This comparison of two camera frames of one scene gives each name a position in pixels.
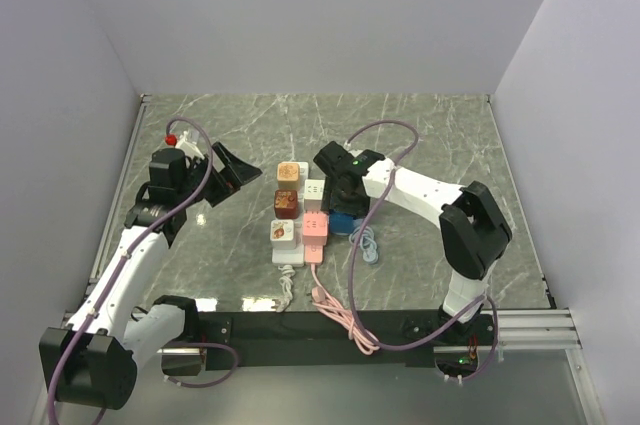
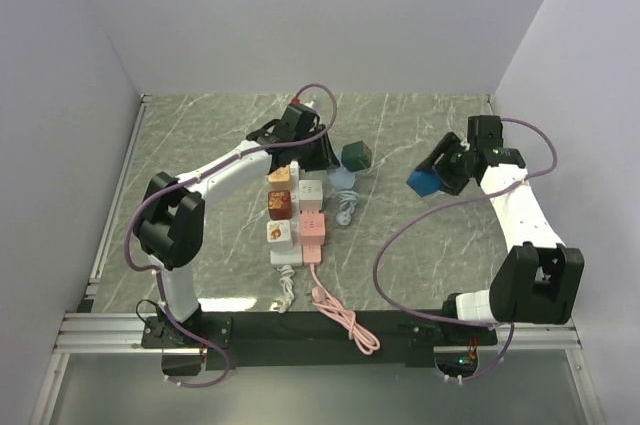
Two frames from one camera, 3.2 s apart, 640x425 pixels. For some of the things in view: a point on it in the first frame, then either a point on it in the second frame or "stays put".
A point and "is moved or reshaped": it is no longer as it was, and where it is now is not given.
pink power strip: x=314 y=254 stays put
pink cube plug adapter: x=315 y=228 stays put
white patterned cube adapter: x=282 y=235 stays put
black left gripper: x=241 y=172 to x=325 y=158
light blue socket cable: x=368 y=243 is moved or reshaped
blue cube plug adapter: x=341 y=223 is moved or reshaped
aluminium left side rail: x=142 y=102 stays put
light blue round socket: x=356 y=223 is moved or reshaped
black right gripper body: x=336 y=198 to x=457 y=168
